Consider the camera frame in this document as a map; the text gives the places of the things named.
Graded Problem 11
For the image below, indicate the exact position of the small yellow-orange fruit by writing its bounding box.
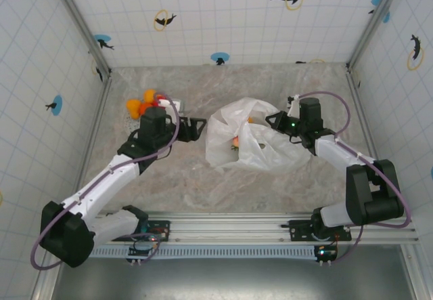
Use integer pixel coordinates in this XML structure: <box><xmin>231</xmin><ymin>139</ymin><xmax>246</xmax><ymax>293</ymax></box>
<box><xmin>126</xmin><ymin>99</ymin><xmax>142</xmax><ymax>120</ymax></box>

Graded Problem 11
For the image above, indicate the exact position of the white plastic bag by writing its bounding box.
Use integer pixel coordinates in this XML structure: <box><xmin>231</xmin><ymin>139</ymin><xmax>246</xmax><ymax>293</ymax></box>
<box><xmin>204</xmin><ymin>96</ymin><xmax>313</xmax><ymax>174</ymax></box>

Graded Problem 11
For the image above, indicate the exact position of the pile of mixed fruit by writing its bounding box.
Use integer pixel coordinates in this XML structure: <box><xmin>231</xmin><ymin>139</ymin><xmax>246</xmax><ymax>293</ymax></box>
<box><xmin>124</xmin><ymin>98</ymin><xmax>187</xmax><ymax>133</ymax></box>

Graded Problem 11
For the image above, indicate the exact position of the blue circle dolphin sticker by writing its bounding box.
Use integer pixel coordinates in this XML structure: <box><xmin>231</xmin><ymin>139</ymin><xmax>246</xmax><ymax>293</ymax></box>
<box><xmin>210</xmin><ymin>51</ymin><xmax>230</xmax><ymax>66</ymax></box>
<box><xmin>45</xmin><ymin>94</ymin><xmax>64</xmax><ymax>116</ymax></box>
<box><xmin>93</xmin><ymin>34</ymin><xmax>116</xmax><ymax>51</ymax></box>

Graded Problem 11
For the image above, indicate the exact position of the left controller board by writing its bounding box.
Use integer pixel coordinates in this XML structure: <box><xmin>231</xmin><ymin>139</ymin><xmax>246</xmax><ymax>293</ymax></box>
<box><xmin>127</xmin><ymin>244</ymin><xmax>159</xmax><ymax>266</ymax></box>

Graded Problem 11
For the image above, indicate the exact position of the controller board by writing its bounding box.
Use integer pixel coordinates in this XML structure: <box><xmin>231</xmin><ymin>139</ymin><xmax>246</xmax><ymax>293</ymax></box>
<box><xmin>313</xmin><ymin>244</ymin><xmax>339</xmax><ymax>267</ymax></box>
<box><xmin>127</xmin><ymin>244</ymin><xmax>159</xmax><ymax>266</ymax></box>

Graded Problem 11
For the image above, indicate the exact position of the right controller board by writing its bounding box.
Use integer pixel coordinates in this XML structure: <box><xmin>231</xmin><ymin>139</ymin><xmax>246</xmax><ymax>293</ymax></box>
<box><xmin>313</xmin><ymin>244</ymin><xmax>339</xmax><ymax>267</ymax></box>

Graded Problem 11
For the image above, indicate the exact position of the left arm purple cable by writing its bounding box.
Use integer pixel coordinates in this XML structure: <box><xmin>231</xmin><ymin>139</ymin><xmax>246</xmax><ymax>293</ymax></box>
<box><xmin>30</xmin><ymin>91</ymin><xmax>181</xmax><ymax>272</ymax></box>

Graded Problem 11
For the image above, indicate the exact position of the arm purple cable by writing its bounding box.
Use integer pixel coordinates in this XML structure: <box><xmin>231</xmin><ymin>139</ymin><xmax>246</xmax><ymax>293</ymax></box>
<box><xmin>294</xmin><ymin>91</ymin><xmax>413</xmax><ymax>265</ymax></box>
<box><xmin>30</xmin><ymin>91</ymin><xmax>181</xmax><ymax>272</ymax></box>

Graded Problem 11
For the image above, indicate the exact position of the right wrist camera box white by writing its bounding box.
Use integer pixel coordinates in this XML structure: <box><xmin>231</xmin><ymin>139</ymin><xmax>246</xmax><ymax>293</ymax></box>
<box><xmin>286</xmin><ymin>93</ymin><xmax>302</xmax><ymax>116</ymax></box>

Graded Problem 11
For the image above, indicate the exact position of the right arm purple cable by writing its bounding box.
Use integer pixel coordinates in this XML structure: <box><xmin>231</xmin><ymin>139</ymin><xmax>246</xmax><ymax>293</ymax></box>
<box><xmin>294</xmin><ymin>91</ymin><xmax>413</xmax><ymax>265</ymax></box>

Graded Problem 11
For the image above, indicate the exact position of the right aluminium side rail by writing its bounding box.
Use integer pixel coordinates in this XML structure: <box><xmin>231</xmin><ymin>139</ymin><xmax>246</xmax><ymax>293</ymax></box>
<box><xmin>346</xmin><ymin>63</ymin><xmax>379</xmax><ymax>160</ymax></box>

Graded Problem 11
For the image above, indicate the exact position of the aluminium side rail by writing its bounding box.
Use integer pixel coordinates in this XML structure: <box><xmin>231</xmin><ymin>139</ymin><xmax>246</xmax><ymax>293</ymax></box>
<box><xmin>72</xmin><ymin>76</ymin><xmax>113</xmax><ymax>192</ymax></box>
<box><xmin>346</xmin><ymin>63</ymin><xmax>379</xmax><ymax>160</ymax></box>

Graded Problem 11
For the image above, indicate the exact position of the left aluminium side rail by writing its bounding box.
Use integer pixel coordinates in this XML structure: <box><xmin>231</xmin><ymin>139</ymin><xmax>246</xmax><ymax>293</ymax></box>
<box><xmin>72</xmin><ymin>76</ymin><xmax>113</xmax><ymax>192</ymax></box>

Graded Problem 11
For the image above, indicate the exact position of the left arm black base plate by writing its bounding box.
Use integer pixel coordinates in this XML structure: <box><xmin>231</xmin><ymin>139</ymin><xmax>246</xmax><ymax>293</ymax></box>
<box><xmin>135</xmin><ymin>219</ymin><xmax>171</xmax><ymax>243</ymax></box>

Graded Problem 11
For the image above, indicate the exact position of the aluminium front rail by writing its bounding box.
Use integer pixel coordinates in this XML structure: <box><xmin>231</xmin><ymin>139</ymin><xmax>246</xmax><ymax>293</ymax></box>
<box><xmin>87</xmin><ymin>213</ymin><xmax>420</xmax><ymax>246</ymax></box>

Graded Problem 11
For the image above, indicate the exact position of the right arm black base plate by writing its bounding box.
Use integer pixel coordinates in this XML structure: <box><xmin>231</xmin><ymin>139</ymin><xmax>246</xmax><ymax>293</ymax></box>
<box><xmin>281</xmin><ymin>219</ymin><xmax>352</xmax><ymax>243</ymax></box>

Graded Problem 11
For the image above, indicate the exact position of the small dolphin ring sticker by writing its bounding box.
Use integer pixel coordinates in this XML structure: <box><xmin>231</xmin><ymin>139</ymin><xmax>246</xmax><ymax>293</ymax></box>
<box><xmin>153</xmin><ymin>9</ymin><xmax>178</xmax><ymax>32</ymax></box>

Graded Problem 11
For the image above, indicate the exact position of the white slotted cable duct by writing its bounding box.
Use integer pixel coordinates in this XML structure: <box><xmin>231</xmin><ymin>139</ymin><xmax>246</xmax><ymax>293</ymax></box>
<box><xmin>88</xmin><ymin>245</ymin><xmax>321</xmax><ymax>259</ymax></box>

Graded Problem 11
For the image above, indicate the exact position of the right aluminium corner post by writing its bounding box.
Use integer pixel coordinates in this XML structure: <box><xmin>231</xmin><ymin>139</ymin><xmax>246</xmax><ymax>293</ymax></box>
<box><xmin>347</xmin><ymin>0</ymin><xmax>407</xmax><ymax>71</ymax></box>

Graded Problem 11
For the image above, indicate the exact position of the aluminium corner post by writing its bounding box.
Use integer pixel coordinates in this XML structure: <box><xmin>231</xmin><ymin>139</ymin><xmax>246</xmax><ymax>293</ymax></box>
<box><xmin>47</xmin><ymin>0</ymin><xmax>113</xmax><ymax>78</ymax></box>
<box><xmin>347</xmin><ymin>0</ymin><xmax>407</xmax><ymax>71</ymax></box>

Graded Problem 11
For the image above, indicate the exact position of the left aluminium corner post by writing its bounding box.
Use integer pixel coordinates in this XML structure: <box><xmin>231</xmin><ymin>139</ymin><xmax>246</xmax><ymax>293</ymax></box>
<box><xmin>47</xmin><ymin>0</ymin><xmax>113</xmax><ymax>78</ymax></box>

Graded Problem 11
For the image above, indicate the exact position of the upright dolphin ring sticker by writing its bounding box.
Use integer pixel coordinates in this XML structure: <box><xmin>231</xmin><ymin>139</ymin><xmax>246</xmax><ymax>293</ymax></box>
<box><xmin>406</xmin><ymin>33</ymin><xmax>426</xmax><ymax>72</ymax></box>

